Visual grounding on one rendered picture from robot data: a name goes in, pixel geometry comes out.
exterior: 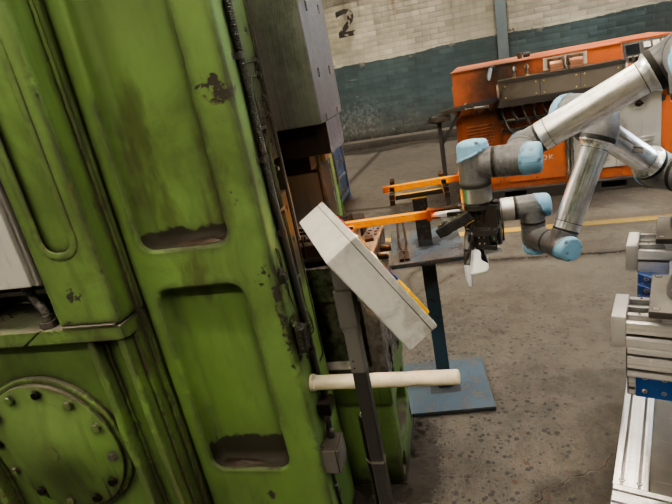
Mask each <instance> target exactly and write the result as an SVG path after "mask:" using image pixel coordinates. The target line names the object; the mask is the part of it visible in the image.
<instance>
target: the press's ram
mask: <svg viewBox="0 0 672 504"><path fill-rule="evenodd" d="M247 1H248V5H249V10H250V14H251V19H252V23H253V28H254V32H255V37H256V41H257V46H258V50H259V54H260V59H261V63H262V68H263V72H264V77H265V81H266V86H267V90H268V95H269V99H270V104H271V108H272V113H273V117H274V122H275V126H276V131H277V132H278V131H284V130H290V129H295V128H301V127H307V126H313V125H319V124H322V123H324V122H325V121H327V120H328V119H330V118H331V117H333V116H335V115H336V114H338V113H339V112H341V105H340V99H339V94H338V88H337V83H336V77H335V72H334V66H333V60H332V55H331V49H330V44H329V38H328V33H327V27H326V22H325V16H324V11H323V5H322V0H247Z"/></svg>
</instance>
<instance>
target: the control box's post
mask: <svg viewBox="0 0 672 504"><path fill-rule="evenodd" d="M330 271H331V275H332V280H333V285H334V290H335V291H345V290H350V288H349V287H348V286H347V285H346V284H345V283H344V282H343V281H342V280H341V279H340V278H339V277H338V276H337V275H336V273H335V272H334V271H333V270H332V269H331V270H330ZM343 333H344V338H345V343H346V348H347V352H348V357H349V362H350V367H351V372H352V374H353V379H354V383H355V388H356V393H357V398H358V403H359V408H360V412H361V417H362V422H363V427H364V432H365V436H366V441H367V445H368V451H369V456H370V461H383V459H384V447H383V442H382V437H381V432H380V427H379V421H378V416H377V411H376V406H375V401H374V396H373V391H372V386H371V380H370V375H369V370H368V362H367V357H366V352H365V347H364V342H363V336H362V331H361V326H360V323H359V326H358V327H357V328H343ZM371 465H372V470H373V475H374V480H375V485H376V490H377V494H378V499H379V504H394V498H393V493H392V488H391V483H390V478H389V474H388V468H387V463H386V462H385V463H384V464H371Z"/></svg>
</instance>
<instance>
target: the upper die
mask: <svg viewBox="0 0 672 504"><path fill-rule="evenodd" d="M277 135H278V139H279V144H280V148H281V153H282V157H283V161H284V160H291V159H297V158H303V157H310V156H316V155H323V154H329V153H332V152H333V151H334V150H335V149H336V148H338V147H339V146H340V145H341V144H342V143H343V142H344V138H343V133H342V127H341V122H340V116H339V113H338V114H336V115H335V116H333V117H331V118H330V119H328V120H327V121H325V122H324V123H322V124H319V125H313V126H307V127H301V128H295V129H290V130H284V131H278V132H277Z"/></svg>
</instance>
